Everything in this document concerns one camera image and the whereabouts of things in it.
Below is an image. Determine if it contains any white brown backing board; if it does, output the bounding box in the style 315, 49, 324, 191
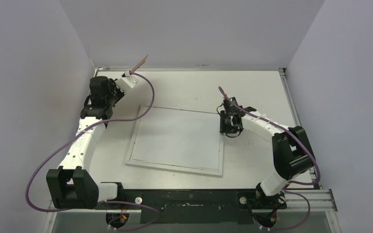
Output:
129, 54, 149, 73

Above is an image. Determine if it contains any white picture frame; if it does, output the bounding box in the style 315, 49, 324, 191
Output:
124, 104, 226, 177

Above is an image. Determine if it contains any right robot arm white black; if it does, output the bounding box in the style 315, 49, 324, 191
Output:
218, 97, 315, 209

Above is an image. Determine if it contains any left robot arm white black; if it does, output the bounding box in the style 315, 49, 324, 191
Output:
46, 76, 126, 209

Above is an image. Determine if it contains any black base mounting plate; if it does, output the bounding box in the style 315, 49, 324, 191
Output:
94, 189, 288, 225

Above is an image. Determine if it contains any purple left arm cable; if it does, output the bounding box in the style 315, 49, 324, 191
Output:
25, 72, 161, 232

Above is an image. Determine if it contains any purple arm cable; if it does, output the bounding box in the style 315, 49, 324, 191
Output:
219, 86, 321, 232
25, 72, 161, 232

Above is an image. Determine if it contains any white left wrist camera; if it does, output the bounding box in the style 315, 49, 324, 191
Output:
115, 71, 138, 94

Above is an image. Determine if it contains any aluminium front rail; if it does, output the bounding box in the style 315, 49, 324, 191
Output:
47, 189, 338, 214

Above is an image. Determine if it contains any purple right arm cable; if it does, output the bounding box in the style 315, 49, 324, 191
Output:
219, 86, 321, 232

